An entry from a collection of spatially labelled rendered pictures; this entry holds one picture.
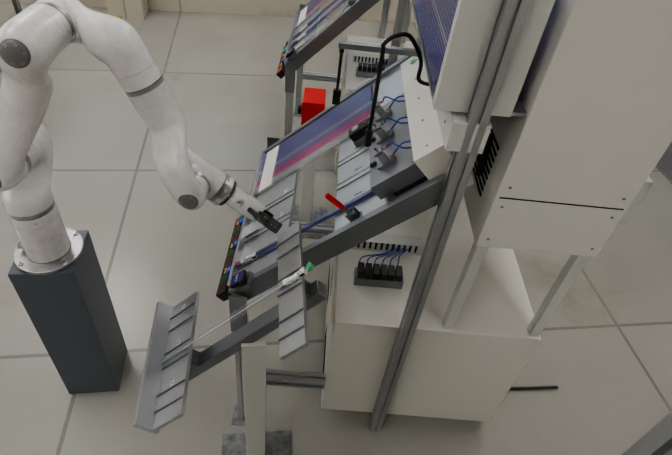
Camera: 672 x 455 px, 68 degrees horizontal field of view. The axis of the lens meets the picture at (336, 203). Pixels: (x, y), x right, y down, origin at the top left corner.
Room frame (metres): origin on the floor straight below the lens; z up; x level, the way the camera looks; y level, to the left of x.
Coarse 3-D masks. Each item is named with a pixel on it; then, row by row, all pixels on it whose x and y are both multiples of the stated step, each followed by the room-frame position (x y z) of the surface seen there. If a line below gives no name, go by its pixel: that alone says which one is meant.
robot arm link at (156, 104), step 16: (160, 80) 0.97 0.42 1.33; (128, 96) 0.94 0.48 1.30; (144, 96) 0.94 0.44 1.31; (160, 96) 0.95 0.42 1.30; (144, 112) 0.94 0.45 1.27; (160, 112) 0.94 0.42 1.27; (176, 112) 0.97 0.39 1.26; (160, 128) 0.94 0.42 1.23; (176, 128) 0.95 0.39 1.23; (160, 144) 0.92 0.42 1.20; (176, 144) 0.92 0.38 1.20; (160, 160) 0.89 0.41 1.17; (176, 160) 0.89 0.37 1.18; (160, 176) 0.88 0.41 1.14; (176, 176) 0.87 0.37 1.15; (192, 176) 0.89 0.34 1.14; (176, 192) 0.87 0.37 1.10; (192, 192) 0.87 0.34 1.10; (192, 208) 0.87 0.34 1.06
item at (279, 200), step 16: (288, 176) 1.32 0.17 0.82; (272, 192) 1.28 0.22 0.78; (288, 192) 1.23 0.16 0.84; (272, 208) 1.19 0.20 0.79; (288, 208) 1.14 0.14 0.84; (256, 224) 1.15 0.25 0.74; (288, 224) 1.07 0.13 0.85; (256, 240) 1.07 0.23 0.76; (272, 240) 1.03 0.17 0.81; (272, 256) 0.96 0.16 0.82
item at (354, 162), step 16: (384, 80) 1.56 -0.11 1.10; (400, 80) 1.49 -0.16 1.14; (384, 96) 1.46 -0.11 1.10; (352, 144) 1.29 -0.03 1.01; (352, 160) 1.21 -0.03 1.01; (368, 160) 1.16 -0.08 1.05; (352, 176) 1.12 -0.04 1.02; (368, 176) 1.09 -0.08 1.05; (352, 192) 1.06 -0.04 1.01; (368, 208) 0.96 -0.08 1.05; (336, 224) 0.96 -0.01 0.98
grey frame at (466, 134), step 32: (512, 0) 0.88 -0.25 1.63; (512, 32) 0.88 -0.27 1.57; (480, 96) 0.88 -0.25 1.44; (448, 128) 0.89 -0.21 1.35; (480, 128) 0.88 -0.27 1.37; (448, 192) 0.88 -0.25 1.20; (448, 224) 0.88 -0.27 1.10; (416, 288) 0.88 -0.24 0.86; (416, 320) 0.88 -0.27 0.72; (384, 384) 0.88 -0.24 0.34; (384, 416) 0.88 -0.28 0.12
